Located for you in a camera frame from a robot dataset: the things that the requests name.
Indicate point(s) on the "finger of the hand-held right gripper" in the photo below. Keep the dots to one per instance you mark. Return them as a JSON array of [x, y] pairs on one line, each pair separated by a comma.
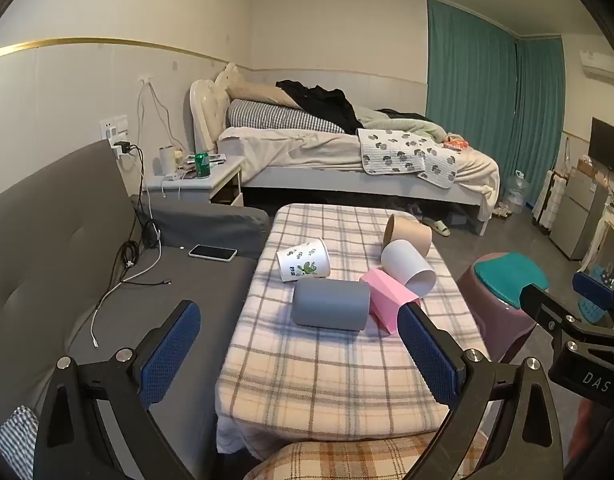
[[539, 302], [594, 292]]

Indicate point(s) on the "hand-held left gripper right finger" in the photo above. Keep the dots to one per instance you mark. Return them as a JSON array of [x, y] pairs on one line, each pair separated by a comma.
[[429, 360]]

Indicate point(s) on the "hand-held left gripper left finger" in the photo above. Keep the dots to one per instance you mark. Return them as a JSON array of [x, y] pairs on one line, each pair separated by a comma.
[[169, 355]]

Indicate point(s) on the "pink cup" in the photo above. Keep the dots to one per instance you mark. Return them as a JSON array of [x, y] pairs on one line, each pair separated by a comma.
[[384, 297]]

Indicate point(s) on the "grey cup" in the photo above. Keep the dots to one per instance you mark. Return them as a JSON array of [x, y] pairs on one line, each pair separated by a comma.
[[331, 304]]

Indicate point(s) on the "beige cup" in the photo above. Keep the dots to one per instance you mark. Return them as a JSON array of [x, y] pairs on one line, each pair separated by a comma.
[[409, 235]]

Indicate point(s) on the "white leaf-print cup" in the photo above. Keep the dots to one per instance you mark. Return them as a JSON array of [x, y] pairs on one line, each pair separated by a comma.
[[303, 262]]

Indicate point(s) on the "light blue basket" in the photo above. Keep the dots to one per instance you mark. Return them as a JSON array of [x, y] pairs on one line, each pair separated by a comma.
[[589, 316]]

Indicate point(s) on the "teal seat cushion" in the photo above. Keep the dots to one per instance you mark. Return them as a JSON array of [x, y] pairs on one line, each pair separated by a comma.
[[507, 277]]

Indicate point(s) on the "purple plastic stool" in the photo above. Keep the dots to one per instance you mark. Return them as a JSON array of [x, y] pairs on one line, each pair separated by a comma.
[[487, 305]]

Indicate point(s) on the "white cabinet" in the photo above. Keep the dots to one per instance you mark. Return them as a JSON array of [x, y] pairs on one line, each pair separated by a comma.
[[607, 235]]

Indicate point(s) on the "grey fridge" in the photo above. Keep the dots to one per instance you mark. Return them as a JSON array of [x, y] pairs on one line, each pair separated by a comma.
[[577, 215]]

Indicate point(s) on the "white smartphone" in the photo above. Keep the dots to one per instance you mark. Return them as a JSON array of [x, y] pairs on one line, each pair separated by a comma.
[[213, 252]]

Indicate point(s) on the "clear water jug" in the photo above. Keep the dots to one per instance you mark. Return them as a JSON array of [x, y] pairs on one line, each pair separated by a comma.
[[516, 192]]

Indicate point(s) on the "plaid tablecloth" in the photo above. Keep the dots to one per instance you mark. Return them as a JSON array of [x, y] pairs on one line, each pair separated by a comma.
[[312, 375]]

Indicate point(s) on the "beige slipper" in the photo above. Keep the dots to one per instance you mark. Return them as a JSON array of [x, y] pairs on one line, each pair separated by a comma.
[[437, 227]]

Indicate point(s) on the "orange plaid cushion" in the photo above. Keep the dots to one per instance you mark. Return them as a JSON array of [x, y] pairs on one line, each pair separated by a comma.
[[337, 460]]

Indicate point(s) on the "black television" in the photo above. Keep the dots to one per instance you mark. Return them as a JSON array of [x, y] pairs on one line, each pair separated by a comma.
[[609, 142]]

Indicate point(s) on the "grey sofa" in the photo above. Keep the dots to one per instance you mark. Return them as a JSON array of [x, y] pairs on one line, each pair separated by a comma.
[[47, 260]]

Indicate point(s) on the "blue checkered cloth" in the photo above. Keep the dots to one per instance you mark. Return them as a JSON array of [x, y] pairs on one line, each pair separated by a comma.
[[14, 440]]

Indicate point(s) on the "orange packet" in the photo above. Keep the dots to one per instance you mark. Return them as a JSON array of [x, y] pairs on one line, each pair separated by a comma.
[[456, 143]]

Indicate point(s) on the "white nightstand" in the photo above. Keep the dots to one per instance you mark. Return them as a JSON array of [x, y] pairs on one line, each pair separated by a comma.
[[214, 180]]

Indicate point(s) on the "teal curtain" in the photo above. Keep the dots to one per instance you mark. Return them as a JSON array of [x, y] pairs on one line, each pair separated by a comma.
[[539, 110], [467, 90]]

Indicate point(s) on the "green drink can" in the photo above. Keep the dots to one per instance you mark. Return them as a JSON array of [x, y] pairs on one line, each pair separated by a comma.
[[202, 165]]

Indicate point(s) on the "white tumbler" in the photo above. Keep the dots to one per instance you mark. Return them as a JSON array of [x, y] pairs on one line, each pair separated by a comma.
[[167, 160]]

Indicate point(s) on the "leaf-patterned blanket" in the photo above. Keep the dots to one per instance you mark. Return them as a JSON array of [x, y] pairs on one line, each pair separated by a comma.
[[402, 155]]

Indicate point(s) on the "black charger plug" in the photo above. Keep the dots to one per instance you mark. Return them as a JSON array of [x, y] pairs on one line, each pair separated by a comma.
[[123, 150]]

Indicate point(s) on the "pale green duvet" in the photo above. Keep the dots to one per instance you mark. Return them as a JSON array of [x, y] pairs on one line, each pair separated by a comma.
[[412, 125]]

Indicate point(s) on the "white air conditioner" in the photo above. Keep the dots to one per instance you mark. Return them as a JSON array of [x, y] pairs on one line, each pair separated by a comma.
[[604, 64]]

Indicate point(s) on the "white bed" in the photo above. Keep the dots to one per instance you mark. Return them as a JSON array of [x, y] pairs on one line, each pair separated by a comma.
[[297, 155]]

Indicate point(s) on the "checkered pillow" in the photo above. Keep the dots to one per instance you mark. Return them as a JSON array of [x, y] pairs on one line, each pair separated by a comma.
[[277, 117]]

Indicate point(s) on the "beige pillow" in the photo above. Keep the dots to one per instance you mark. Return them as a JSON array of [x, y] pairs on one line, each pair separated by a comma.
[[262, 95]]

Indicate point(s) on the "black clothes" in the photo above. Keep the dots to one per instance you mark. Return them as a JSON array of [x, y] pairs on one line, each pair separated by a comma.
[[322, 102]]

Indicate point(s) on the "white wall outlet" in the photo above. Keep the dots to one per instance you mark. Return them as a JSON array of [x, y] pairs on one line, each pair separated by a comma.
[[114, 127]]

